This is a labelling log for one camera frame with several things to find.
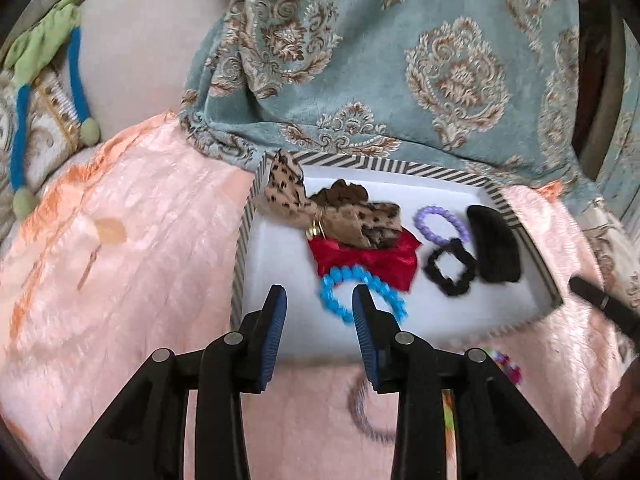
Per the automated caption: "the red satin bow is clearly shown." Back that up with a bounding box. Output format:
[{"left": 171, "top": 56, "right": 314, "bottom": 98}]
[{"left": 307, "top": 227, "right": 423, "bottom": 293}]

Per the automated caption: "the black scrunchie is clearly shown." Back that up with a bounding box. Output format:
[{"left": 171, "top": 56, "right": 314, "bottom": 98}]
[{"left": 424, "top": 239, "right": 478, "bottom": 296}]

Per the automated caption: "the teal damask cushion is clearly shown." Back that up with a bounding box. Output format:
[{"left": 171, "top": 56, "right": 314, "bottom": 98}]
[
  {"left": 595, "top": 5, "right": 640, "bottom": 211},
  {"left": 180, "top": 0, "right": 601, "bottom": 201}
]

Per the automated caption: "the person's right hand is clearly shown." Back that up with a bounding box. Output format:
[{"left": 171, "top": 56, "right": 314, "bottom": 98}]
[{"left": 595, "top": 370, "right": 640, "bottom": 461}]

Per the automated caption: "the pink plush blanket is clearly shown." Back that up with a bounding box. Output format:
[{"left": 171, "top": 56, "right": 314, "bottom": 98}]
[{"left": 0, "top": 112, "right": 631, "bottom": 480}]

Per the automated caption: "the floral sofa cover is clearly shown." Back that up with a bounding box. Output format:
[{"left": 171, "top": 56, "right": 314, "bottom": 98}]
[
  {"left": 0, "top": 0, "right": 141, "bottom": 241},
  {"left": 580, "top": 195, "right": 640, "bottom": 311}
]

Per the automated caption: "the green and blue plush toy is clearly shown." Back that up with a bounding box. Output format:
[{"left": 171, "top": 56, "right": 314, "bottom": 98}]
[{"left": 5, "top": 0, "right": 103, "bottom": 221}]

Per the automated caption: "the plain beige cushion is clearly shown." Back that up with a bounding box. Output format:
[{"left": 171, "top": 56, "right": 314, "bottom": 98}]
[{"left": 75, "top": 0, "right": 251, "bottom": 146}]

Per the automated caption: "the black velvet bow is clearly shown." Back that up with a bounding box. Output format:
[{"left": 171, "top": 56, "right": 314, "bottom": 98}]
[{"left": 466, "top": 204, "right": 525, "bottom": 283}]

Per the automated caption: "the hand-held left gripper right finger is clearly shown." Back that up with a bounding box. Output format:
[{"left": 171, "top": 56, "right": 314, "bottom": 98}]
[{"left": 351, "top": 284, "right": 583, "bottom": 480}]

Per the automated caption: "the brown scrunchie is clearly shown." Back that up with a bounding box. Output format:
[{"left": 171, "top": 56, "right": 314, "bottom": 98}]
[{"left": 312, "top": 179, "right": 371, "bottom": 211}]

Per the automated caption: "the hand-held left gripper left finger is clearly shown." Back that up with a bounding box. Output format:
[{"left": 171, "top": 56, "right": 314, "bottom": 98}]
[{"left": 59, "top": 284, "right": 288, "bottom": 480}]

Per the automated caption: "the grey spiral hair tie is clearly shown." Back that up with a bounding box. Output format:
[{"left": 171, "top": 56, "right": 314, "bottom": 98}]
[{"left": 347, "top": 375, "right": 401, "bottom": 443}]

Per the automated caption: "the purple spiral hair tie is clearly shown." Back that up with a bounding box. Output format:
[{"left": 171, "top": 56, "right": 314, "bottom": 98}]
[{"left": 414, "top": 205, "right": 471, "bottom": 246}]

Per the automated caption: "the multicoloured spiral hair tie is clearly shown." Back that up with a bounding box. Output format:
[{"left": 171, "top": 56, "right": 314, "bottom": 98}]
[{"left": 487, "top": 350, "right": 523, "bottom": 386}]

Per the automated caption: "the striped box with white inside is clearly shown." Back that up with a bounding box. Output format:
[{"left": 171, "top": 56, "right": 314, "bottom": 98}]
[{"left": 230, "top": 152, "right": 565, "bottom": 361}]

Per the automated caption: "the green yellow spiral hair tie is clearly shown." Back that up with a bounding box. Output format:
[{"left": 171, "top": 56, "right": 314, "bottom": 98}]
[{"left": 442, "top": 390, "right": 458, "bottom": 456}]

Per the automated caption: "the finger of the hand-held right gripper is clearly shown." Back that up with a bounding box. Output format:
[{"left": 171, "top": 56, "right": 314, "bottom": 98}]
[{"left": 569, "top": 275, "right": 640, "bottom": 342}]

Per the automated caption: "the dark wooden frame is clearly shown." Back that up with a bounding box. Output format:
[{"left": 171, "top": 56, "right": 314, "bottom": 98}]
[{"left": 570, "top": 0, "right": 626, "bottom": 181}]

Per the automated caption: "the blue spiral hair tie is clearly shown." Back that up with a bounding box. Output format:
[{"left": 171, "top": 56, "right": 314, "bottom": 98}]
[{"left": 319, "top": 266, "right": 408, "bottom": 325}]

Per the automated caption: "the leopard print bow with bell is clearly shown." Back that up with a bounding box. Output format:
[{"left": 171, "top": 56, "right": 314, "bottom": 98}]
[{"left": 252, "top": 149, "right": 403, "bottom": 251}]

